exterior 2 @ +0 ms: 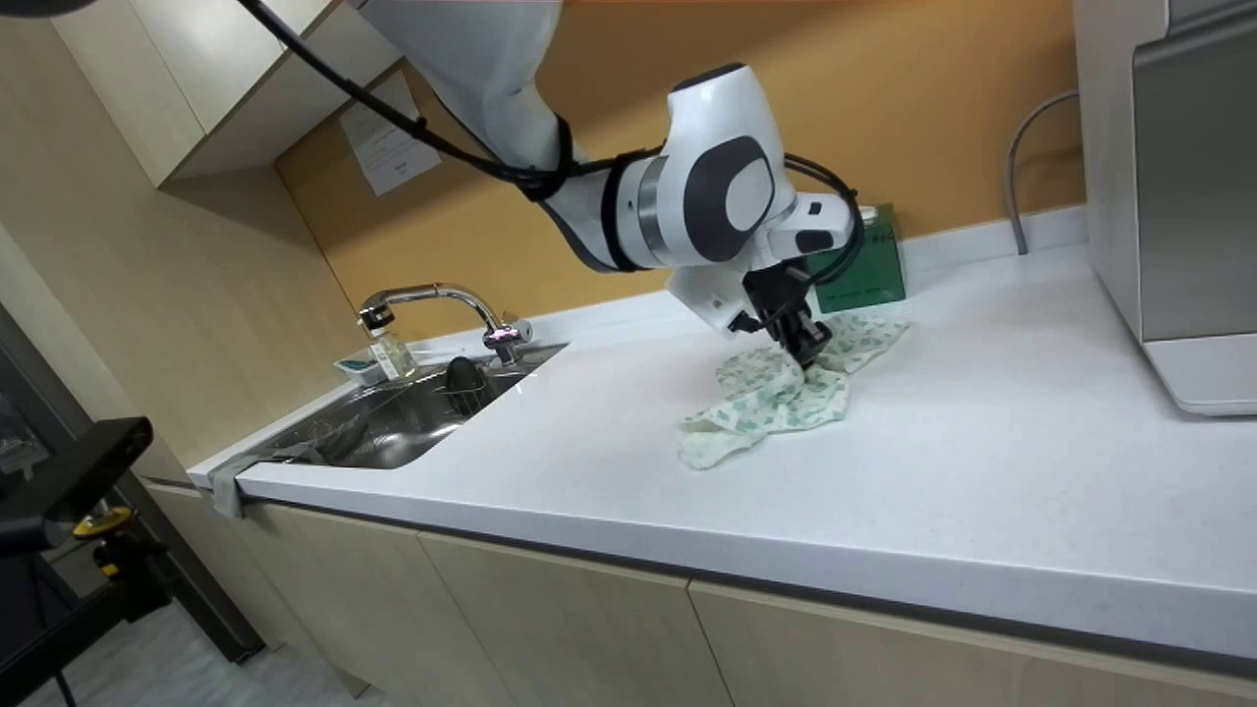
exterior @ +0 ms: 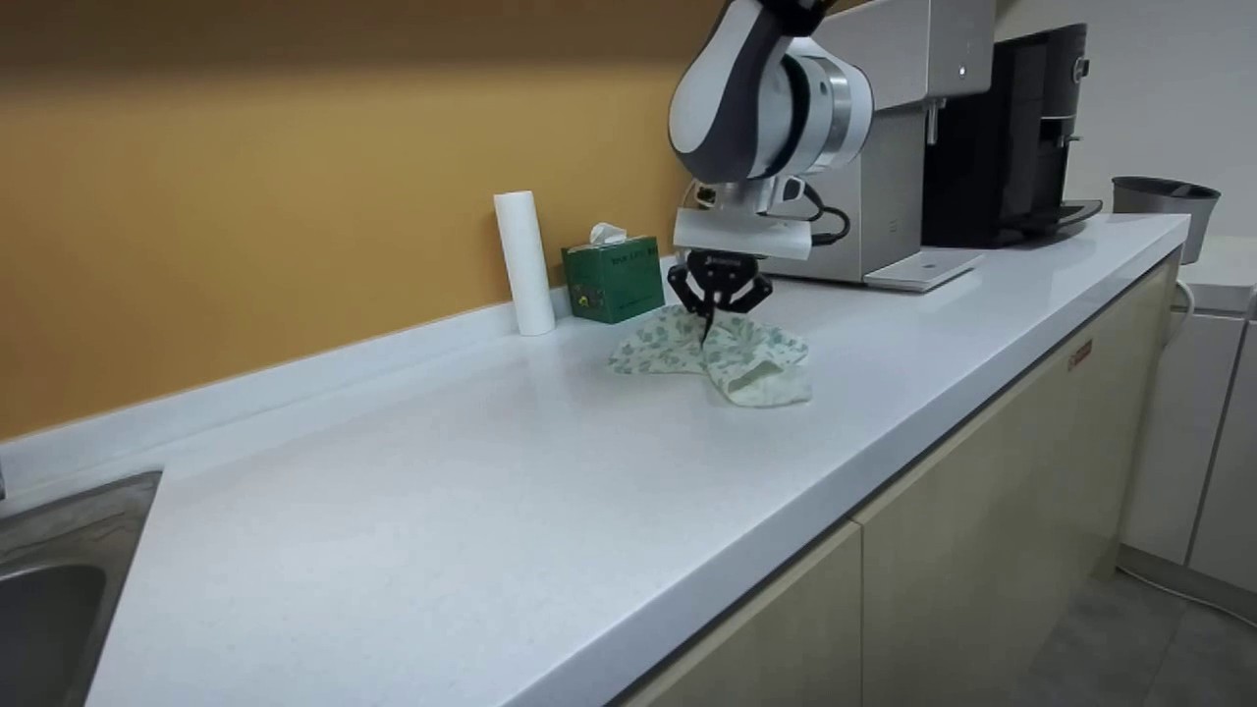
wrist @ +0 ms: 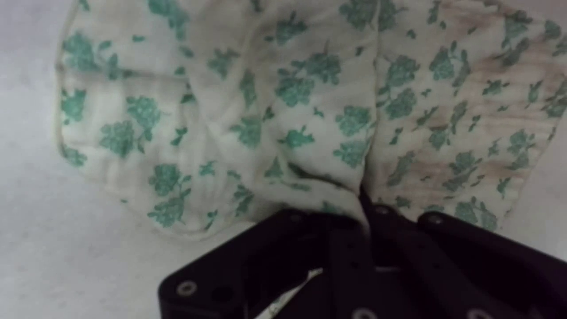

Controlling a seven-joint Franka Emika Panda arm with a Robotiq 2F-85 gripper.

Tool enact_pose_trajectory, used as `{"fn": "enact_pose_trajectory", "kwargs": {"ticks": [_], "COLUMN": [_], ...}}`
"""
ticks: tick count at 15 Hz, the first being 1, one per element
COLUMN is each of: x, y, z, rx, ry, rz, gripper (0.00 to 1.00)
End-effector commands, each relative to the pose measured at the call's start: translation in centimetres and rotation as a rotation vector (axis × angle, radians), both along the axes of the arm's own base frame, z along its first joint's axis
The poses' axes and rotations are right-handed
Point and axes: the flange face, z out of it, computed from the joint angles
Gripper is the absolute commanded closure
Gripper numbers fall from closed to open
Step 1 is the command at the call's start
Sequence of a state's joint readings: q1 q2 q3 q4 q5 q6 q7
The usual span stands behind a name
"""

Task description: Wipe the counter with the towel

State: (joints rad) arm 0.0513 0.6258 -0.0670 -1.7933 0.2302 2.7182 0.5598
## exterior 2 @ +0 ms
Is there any black robot cart frame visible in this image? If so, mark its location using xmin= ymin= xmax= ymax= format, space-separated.
xmin=0 ymin=302 xmax=271 ymax=707

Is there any stainless steel sink basin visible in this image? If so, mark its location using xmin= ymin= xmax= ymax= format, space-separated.
xmin=231 ymin=337 xmax=569 ymax=472

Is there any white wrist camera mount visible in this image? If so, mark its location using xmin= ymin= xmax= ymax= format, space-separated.
xmin=670 ymin=261 xmax=770 ymax=337

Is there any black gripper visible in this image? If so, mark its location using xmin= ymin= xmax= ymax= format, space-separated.
xmin=726 ymin=260 xmax=835 ymax=374

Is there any green tissue box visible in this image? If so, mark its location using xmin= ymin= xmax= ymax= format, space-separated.
xmin=813 ymin=204 xmax=912 ymax=318

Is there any beige base cabinet door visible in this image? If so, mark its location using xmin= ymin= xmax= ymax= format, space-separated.
xmin=411 ymin=525 xmax=734 ymax=707
xmin=684 ymin=578 xmax=1257 ymax=707
xmin=144 ymin=479 xmax=510 ymax=707

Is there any chrome sink faucet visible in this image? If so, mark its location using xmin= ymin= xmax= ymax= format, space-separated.
xmin=353 ymin=277 xmax=535 ymax=386

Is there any silver coffee machine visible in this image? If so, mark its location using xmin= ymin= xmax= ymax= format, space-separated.
xmin=1069 ymin=0 xmax=1257 ymax=425

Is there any dark object in sink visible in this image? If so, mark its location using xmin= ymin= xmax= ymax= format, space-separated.
xmin=441 ymin=354 xmax=498 ymax=403

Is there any grey curved hose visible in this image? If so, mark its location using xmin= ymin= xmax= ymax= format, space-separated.
xmin=1001 ymin=86 xmax=1085 ymax=260

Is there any white paper note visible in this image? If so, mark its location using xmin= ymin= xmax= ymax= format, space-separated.
xmin=339 ymin=64 xmax=443 ymax=201

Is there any yellow clamp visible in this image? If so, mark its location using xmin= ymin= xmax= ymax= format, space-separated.
xmin=66 ymin=497 xmax=142 ymax=581

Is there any green patterned white towel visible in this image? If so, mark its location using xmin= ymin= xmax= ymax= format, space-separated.
xmin=677 ymin=305 xmax=915 ymax=475

